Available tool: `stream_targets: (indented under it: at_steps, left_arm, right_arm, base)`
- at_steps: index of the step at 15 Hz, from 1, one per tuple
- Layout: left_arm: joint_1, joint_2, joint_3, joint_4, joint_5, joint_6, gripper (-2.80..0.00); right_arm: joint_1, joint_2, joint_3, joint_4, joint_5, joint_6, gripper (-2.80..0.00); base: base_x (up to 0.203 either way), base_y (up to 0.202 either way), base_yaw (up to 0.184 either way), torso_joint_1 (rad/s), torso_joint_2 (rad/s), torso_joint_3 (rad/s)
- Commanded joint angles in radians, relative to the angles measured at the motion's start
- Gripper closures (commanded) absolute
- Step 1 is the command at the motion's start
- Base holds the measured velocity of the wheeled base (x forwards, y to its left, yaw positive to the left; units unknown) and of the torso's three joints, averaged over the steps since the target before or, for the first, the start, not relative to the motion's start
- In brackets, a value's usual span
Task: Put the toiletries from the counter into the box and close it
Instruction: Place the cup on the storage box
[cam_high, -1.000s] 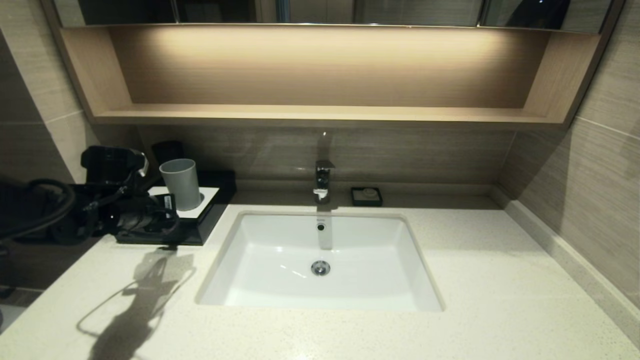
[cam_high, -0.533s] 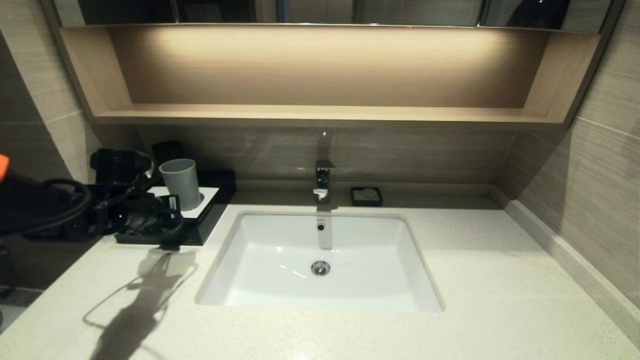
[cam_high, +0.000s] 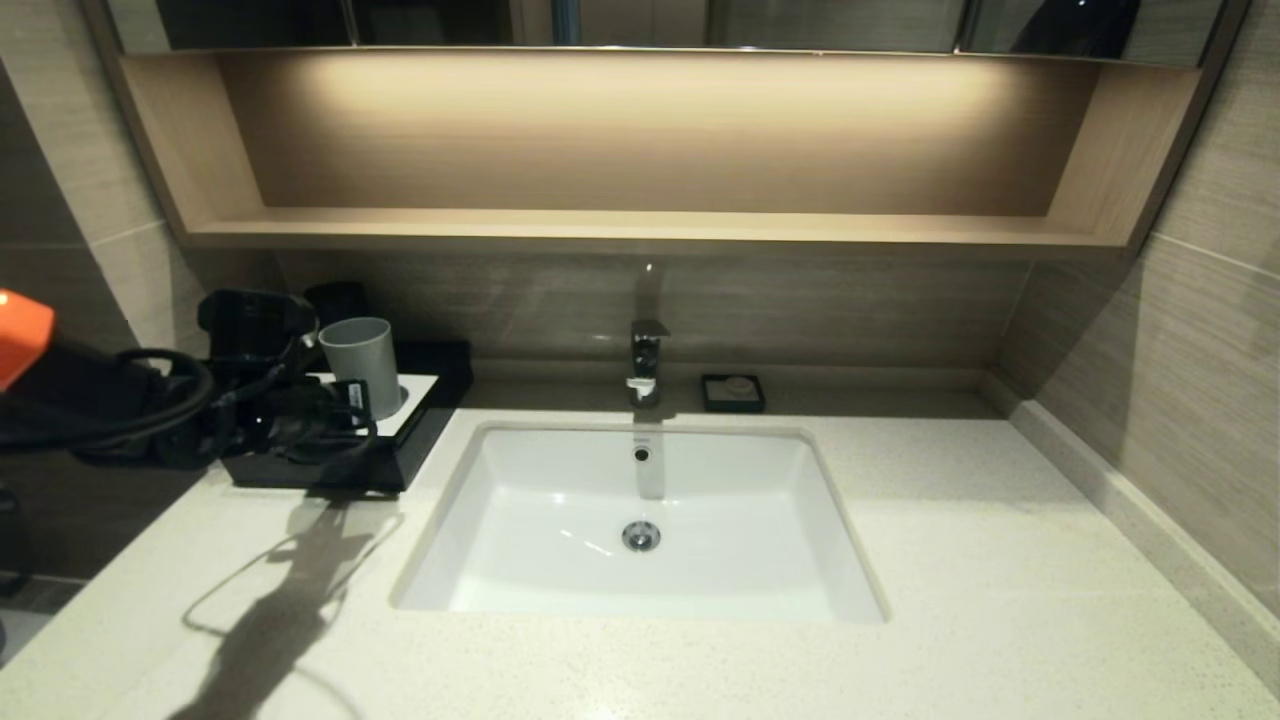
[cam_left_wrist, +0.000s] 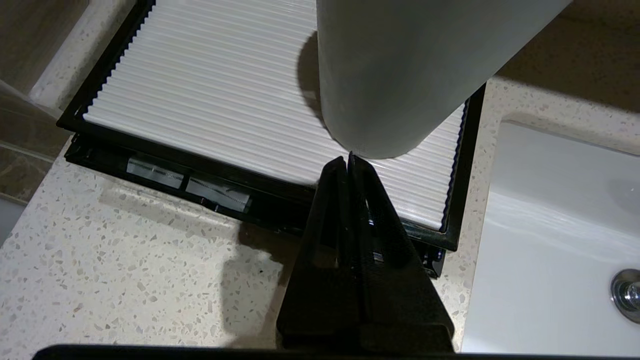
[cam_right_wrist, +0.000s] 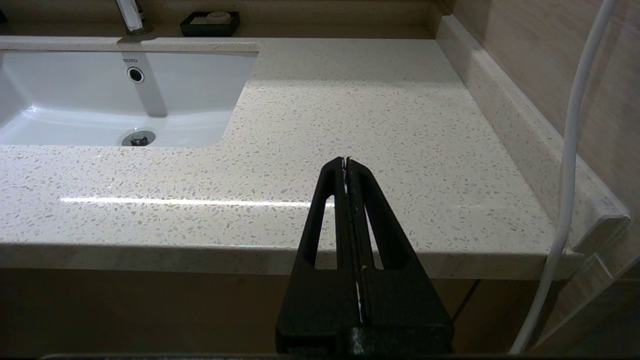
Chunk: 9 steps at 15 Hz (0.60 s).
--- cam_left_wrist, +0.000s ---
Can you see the chrome sink drain stopper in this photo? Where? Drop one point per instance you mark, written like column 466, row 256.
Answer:
column 627, row 295

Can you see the black drawer box white top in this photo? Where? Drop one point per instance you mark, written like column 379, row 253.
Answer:
column 465, row 175

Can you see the grey plastic cup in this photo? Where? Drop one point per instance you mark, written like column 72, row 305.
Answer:
column 410, row 75

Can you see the white ceramic sink basin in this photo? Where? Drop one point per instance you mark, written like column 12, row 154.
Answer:
column 550, row 250

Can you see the dental kit packet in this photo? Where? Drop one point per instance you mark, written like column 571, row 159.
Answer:
column 155, row 172
column 217, row 195

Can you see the white ribbed tray lid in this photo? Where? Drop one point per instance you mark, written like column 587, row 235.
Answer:
column 210, row 90

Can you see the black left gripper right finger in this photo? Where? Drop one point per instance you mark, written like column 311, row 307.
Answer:
column 400, row 310

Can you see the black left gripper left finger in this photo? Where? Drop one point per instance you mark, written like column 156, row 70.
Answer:
column 320, row 300

